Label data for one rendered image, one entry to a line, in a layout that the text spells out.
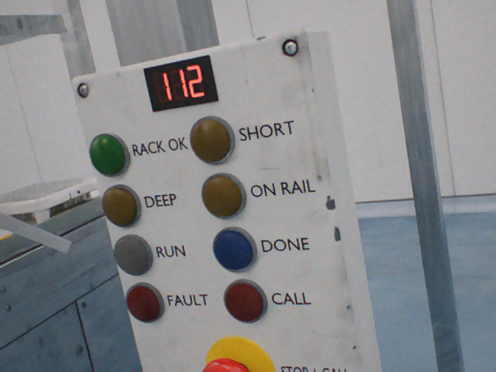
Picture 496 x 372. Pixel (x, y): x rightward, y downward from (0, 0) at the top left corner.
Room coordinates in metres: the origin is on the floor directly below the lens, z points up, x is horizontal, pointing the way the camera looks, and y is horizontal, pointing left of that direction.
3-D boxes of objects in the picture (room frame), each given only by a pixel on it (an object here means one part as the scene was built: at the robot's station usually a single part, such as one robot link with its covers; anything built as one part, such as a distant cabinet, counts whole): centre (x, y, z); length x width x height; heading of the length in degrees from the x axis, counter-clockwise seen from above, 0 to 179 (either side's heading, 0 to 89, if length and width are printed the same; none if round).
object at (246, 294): (0.37, 0.02, 0.94); 0.03 x 0.01 x 0.03; 64
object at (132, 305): (0.41, 0.09, 0.94); 0.03 x 0.01 x 0.03; 64
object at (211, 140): (0.37, 0.02, 1.05); 0.03 x 0.01 x 0.03; 64
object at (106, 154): (0.41, 0.09, 1.05); 0.03 x 0.01 x 0.03; 64
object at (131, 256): (0.41, 0.09, 0.97); 0.03 x 0.01 x 0.03; 64
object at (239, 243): (0.37, 0.02, 0.97); 0.03 x 0.01 x 0.03; 64
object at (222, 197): (0.37, 0.02, 1.01); 0.03 x 0.01 x 0.03; 64
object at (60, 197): (1.39, 0.50, 0.89); 0.25 x 0.24 x 0.02; 64
